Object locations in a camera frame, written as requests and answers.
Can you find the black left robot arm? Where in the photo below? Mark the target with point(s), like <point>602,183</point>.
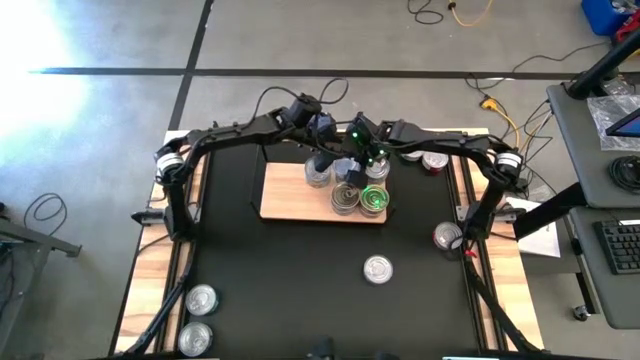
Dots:
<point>230,135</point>

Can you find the grey metal stand leg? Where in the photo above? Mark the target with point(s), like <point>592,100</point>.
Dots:
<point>40,239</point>

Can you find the silver-lid can red label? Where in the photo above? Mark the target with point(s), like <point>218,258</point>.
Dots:
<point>446,235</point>
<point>435,164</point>

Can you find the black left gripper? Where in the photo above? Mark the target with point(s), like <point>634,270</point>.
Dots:
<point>322,131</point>

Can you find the grey side desk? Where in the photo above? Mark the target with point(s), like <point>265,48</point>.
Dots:
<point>580,150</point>

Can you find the blue plastic bin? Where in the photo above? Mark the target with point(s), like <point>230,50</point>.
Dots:
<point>600,17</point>

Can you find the teal seafood can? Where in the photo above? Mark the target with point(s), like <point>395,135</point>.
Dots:
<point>312,180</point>

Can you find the silver-lid can blue label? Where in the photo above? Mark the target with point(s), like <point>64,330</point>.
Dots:
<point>378,269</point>

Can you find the wooden shelf black metal frame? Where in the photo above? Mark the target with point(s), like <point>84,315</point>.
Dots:
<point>285,200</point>

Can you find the red item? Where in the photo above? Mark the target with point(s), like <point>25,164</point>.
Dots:
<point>630,31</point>

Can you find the black caster wheel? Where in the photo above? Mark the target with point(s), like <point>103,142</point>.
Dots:
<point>581,313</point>

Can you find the black slanted pole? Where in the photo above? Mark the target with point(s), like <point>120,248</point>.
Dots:
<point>600,67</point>

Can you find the dark tablet screen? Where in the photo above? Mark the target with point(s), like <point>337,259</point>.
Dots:
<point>627,127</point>

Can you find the white paper sheet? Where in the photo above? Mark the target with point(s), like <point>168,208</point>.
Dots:
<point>542,242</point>

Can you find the silver-lid can green label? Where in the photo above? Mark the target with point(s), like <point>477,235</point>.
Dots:
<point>412,156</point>

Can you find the black clamp bracket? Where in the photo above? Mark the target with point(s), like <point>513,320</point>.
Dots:
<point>505,214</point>
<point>147,217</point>

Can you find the clear plastic sheet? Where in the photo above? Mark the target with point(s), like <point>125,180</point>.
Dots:
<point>600,115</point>

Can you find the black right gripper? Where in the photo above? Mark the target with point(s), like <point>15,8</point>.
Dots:
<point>365,140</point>

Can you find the black keyboard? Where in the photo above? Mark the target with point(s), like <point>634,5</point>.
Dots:
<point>620,247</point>

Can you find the black metal table frame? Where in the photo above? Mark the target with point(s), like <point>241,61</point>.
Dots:
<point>150,332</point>

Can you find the grey perforated metal bracket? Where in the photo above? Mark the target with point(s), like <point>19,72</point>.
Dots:
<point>462,212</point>

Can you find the grey keyboard desk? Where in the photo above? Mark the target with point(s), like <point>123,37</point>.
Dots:
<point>615,300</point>

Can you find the black stand beam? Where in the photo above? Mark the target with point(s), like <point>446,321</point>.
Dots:
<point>555,207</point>

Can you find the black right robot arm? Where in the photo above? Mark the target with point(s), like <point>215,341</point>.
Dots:
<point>450,142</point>

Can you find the gold-lid blue label can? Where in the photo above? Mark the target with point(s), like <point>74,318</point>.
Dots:
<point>344,198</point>
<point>375,200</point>

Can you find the black power adapter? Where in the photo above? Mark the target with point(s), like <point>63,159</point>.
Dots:
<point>521,186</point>

